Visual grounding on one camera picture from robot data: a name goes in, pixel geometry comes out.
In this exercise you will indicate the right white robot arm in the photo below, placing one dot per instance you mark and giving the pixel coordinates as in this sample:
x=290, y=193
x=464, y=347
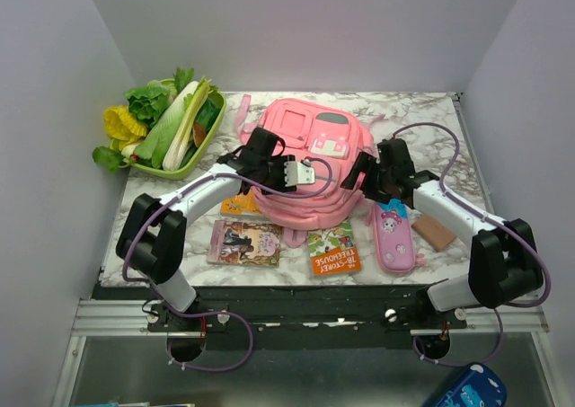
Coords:
x=504, y=264

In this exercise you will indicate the pink illustrated storybook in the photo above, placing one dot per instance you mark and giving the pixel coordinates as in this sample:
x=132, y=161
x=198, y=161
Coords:
x=238, y=243

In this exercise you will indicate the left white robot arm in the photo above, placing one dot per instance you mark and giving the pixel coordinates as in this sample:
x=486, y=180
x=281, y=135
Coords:
x=153, y=236

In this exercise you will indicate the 78-storey treehouse book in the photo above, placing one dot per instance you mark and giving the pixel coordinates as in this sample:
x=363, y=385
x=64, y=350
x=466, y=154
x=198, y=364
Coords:
x=333, y=251

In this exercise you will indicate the yellow flower toy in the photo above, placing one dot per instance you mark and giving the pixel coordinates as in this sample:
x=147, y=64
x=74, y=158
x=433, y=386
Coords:
x=123, y=125

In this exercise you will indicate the orange paperback book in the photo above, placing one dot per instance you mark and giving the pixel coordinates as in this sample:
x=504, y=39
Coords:
x=240, y=206

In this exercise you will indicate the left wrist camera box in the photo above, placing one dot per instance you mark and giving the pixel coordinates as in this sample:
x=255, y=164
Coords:
x=297, y=173

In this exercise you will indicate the white napa cabbage toy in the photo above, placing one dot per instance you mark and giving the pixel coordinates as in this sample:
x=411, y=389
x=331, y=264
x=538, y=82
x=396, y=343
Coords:
x=181, y=130

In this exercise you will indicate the green vegetable tray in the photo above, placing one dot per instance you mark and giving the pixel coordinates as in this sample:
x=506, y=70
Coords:
x=217, y=98

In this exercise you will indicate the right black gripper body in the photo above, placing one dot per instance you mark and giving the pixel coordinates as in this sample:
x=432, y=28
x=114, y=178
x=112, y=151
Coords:
x=383, y=178

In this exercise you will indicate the blue shark pencil case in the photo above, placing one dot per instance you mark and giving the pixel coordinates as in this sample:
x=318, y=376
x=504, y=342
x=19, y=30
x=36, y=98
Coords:
x=474, y=385

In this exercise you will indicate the brown leather wallet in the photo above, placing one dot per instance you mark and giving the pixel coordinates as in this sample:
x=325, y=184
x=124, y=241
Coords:
x=433, y=232

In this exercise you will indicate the pink school backpack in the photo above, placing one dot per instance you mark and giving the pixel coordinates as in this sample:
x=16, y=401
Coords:
x=325, y=143

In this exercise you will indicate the aluminium frame rail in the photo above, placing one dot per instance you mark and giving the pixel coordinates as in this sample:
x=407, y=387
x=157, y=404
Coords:
x=108, y=318

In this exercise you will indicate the black mounting base rail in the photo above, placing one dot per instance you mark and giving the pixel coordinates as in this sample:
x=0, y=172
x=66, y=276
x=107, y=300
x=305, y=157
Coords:
x=295, y=318

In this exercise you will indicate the pink cartoon pencil case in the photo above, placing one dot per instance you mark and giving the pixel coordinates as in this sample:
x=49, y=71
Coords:
x=393, y=238

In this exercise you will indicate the green lettuce toy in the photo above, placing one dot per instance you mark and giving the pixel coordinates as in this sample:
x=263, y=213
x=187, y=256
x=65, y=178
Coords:
x=148, y=102

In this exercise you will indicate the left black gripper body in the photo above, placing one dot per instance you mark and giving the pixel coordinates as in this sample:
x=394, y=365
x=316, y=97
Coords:
x=272, y=173

